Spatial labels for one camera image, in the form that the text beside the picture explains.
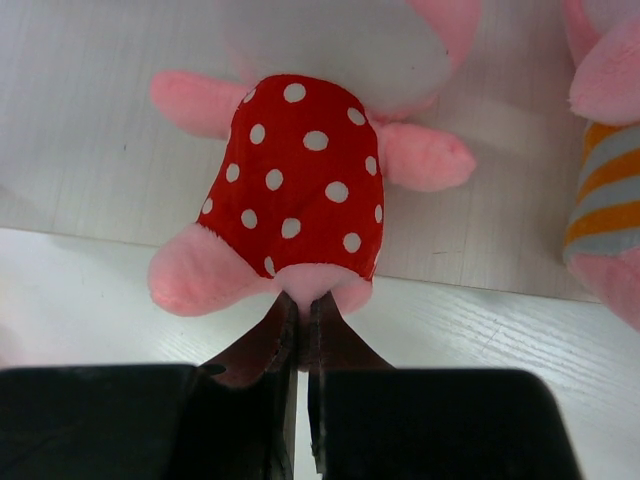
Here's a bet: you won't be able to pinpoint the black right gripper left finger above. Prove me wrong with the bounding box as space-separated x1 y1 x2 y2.
1 295 298 479

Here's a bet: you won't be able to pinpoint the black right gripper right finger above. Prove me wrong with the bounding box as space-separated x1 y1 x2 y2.
308 295 582 480

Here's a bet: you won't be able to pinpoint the pink frog toy red polka-dot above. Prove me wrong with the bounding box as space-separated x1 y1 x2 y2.
148 1 481 316

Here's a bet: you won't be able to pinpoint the pink frog toy orange stripes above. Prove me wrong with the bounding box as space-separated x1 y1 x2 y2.
563 1 639 327

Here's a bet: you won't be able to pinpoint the white two-tier wooden shelf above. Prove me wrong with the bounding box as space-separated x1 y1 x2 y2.
0 0 640 304

